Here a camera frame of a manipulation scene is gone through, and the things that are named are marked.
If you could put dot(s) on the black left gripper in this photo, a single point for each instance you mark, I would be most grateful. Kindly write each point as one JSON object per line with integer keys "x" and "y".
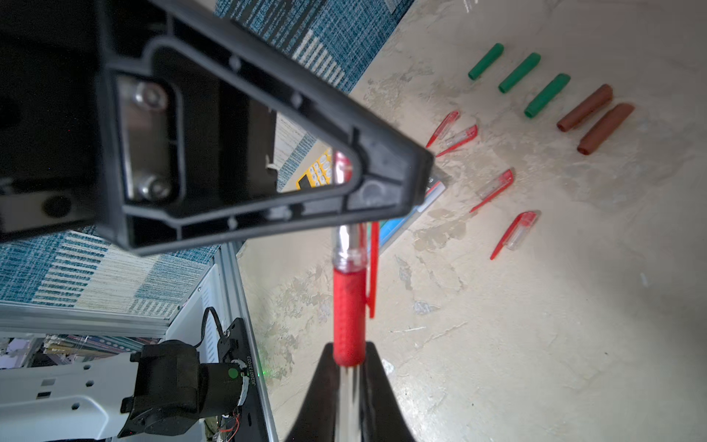
{"x": 51, "y": 130}

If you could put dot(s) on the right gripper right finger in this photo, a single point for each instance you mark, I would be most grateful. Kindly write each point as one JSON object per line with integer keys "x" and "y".
{"x": 383, "y": 419}

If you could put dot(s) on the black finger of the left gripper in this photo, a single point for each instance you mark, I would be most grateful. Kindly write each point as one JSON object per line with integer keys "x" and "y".
{"x": 188, "y": 106}

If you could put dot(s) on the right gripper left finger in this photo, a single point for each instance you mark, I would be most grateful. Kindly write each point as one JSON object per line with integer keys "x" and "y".
{"x": 317, "y": 416}

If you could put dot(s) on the red gel pen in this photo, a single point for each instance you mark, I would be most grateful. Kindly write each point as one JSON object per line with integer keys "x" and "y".
{"x": 355, "y": 262}

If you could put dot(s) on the green pen cap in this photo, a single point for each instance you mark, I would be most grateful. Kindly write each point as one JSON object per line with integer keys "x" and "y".
{"x": 486, "y": 61}
{"x": 536, "y": 106}
{"x": 521, "y": 71}

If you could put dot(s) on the brown pen cap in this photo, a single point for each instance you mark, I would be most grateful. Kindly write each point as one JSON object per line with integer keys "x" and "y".
{"x": 599, "y": 99}
{"x": 604, "y": 128}

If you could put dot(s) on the yellow calculator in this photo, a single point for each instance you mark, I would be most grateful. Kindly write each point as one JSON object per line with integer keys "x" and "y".
{"x": 319, "y": 173}

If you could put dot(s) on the highlighter set clear case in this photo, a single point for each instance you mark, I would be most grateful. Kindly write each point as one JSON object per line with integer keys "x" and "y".
{"x": 392, "y": 229}

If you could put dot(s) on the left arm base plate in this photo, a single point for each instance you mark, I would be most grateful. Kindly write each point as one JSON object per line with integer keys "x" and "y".
{"x": 239, "y": 415}

